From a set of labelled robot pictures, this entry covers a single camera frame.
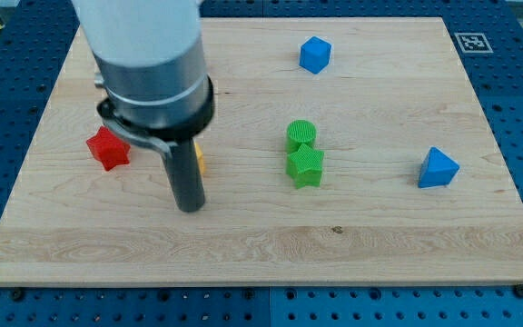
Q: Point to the green cylinder block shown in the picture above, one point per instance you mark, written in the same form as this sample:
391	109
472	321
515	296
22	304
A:
299	132

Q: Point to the yellow hexagon block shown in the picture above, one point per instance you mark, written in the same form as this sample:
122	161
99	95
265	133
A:
200	158

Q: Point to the black clamp ring with bracket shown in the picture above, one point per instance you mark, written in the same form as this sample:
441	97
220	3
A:
132	122

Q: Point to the red star block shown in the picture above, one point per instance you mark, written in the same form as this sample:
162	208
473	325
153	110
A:
108	149

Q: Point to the blue cube block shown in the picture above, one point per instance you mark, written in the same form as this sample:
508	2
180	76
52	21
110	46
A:
315	55

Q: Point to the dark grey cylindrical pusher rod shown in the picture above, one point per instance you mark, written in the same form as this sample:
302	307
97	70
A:
184	175

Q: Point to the black and white fiducial marker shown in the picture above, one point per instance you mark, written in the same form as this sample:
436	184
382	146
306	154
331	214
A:
473	43

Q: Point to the blue triangular prism block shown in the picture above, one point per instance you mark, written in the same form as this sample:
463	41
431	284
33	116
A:
437	169

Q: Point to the light wooden board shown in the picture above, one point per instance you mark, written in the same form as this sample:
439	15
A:
394	88

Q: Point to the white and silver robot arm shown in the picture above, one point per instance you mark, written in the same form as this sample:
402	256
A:
159	95

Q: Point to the green star block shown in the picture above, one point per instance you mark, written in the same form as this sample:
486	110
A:
304	166

